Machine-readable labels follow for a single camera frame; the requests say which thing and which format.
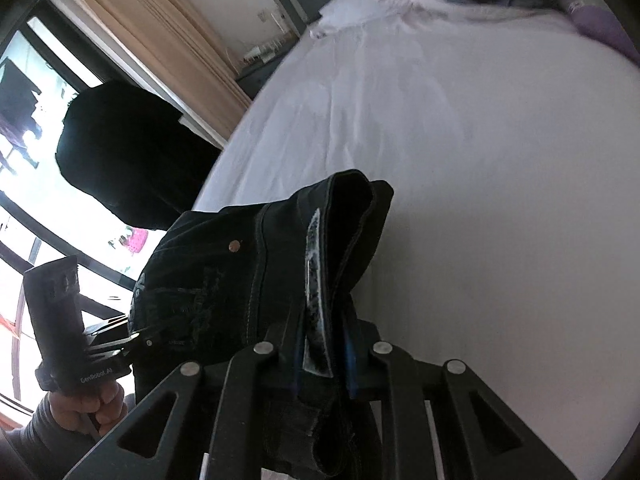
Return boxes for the left hand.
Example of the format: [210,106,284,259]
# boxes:
[48,380,128,437]

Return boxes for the purple pillow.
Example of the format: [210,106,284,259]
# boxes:
[567,3,640,65]

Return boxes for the dark nightstand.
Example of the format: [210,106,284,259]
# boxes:
[235,38,299,100]

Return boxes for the left forearm grey sleeve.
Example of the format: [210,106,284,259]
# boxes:
[1,393,134,479]

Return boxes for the black denim pants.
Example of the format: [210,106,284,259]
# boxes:
[127,168,396,480]

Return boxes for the white bed sheet mattress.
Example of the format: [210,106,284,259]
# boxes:
[196,4,639,479]

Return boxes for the white pillow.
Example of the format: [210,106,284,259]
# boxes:
[309,0,384,39]

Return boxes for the beige curtain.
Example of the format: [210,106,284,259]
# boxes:
[77,0,250,140]

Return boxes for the pink white bag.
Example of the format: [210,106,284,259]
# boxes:
[118,226,149,254]

